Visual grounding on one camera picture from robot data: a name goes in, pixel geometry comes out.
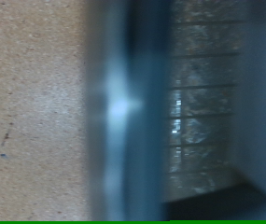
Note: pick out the glass oven door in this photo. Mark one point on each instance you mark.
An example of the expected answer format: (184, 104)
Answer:
(138, 124)

